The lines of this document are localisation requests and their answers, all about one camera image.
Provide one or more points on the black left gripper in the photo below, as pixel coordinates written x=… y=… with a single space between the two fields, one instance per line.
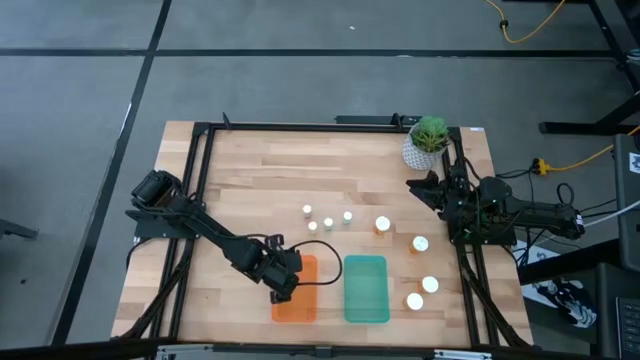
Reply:
x=280 y=272

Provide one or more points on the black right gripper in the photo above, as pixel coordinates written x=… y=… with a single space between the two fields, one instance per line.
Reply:
x=452 y=195

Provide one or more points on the large orange white-capped bottle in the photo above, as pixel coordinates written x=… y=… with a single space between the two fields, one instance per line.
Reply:
x=382 y=224
x=429 y=284
x=419 y=244
x=414 y=301

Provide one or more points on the small clear white-capped bottle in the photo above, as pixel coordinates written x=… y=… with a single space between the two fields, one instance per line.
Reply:
x=347 y=216
x=312 y=226
x=307 y=209
x=328 y=223

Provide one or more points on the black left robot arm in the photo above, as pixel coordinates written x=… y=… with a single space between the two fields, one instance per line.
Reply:
x=210 y=230

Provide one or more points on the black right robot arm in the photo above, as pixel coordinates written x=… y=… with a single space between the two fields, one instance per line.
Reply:
x=530 y=212

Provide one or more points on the orange translucent plastic bin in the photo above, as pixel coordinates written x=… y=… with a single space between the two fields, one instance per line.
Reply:
x=307 y=302

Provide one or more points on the green translucent plastic bin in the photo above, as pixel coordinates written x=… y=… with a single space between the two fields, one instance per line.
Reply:
x=366 y=290

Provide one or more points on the white patterned plant pot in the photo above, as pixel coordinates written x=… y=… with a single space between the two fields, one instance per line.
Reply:
x=417 y=157

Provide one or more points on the green succulent plant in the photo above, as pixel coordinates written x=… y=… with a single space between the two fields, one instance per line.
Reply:
x=430 y=134

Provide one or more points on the black bar with clamp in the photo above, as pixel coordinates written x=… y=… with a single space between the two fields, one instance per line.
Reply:
x=370 y=119

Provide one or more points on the black and white mouse pad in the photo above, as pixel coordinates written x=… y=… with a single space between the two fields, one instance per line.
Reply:
x=565 y=297

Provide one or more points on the black computer tower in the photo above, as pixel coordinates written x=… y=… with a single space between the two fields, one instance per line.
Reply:
x=629 y=200

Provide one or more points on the black desk leg stand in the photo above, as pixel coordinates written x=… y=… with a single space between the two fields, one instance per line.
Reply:
x=612 y=45

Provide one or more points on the black keyboard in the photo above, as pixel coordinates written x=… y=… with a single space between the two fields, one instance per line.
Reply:
x=629 y=327

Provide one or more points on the black chair base foot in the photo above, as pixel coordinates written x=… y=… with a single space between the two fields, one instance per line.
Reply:
x=17 y=230

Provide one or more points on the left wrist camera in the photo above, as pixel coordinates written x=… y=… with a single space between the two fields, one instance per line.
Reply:
x=274 y=242

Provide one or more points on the silver camera rail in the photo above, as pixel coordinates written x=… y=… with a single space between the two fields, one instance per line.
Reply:
x=320 y=352

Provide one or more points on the black aluminium table frame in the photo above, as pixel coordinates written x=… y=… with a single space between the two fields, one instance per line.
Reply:
x=300 y=127

